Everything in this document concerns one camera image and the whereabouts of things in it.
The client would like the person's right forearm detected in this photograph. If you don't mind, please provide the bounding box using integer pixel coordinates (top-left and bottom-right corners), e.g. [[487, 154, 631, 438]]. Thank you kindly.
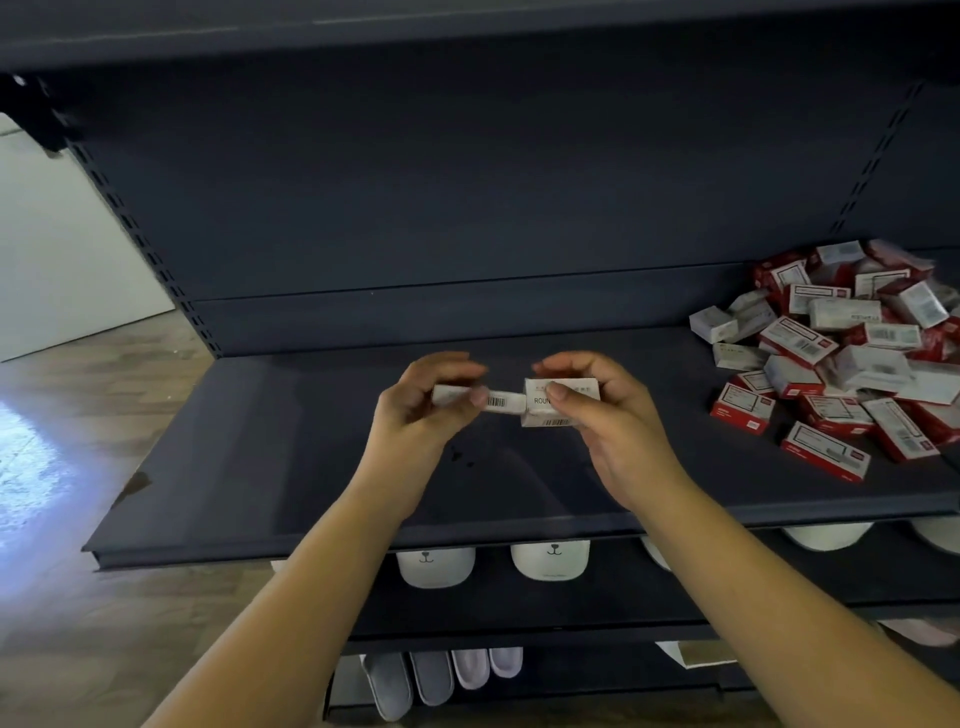
[[637, 465, 960, 728]]

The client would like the person's right hand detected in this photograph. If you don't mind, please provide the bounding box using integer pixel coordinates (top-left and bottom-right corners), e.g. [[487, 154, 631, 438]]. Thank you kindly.
[[532, 349, 692, 516]]

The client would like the white paper card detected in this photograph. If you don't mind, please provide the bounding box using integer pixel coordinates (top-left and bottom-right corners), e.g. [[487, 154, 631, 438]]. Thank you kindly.
[[655, 640, 740, 669]]

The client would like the person's left forearm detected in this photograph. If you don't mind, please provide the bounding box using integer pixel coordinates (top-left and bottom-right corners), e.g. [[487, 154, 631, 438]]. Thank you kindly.
[[142, 480, 410, 728]]

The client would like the dark metal shelf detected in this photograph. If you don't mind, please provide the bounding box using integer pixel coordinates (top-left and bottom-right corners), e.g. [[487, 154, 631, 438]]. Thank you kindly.
[[0, 0, 960, 714]]

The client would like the small white box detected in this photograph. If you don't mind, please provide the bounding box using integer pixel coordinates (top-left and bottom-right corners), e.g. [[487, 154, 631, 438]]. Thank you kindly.
[[522, 376, 602, 429], [432, 384, 530, 417]]

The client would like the person's left hand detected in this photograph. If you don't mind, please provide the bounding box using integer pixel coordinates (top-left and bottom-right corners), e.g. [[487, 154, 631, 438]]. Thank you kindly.
[[352, 349, 492, 521]]

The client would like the pile of red white boxes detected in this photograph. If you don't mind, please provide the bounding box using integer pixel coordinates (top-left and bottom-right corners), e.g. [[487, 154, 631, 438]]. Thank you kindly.
[[688, 237, 960, 485]]

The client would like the grey slipper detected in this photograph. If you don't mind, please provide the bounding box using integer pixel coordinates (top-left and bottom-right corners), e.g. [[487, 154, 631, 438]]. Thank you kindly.
[[408, 649, 456, 708], [360, 652, 416, 723]]

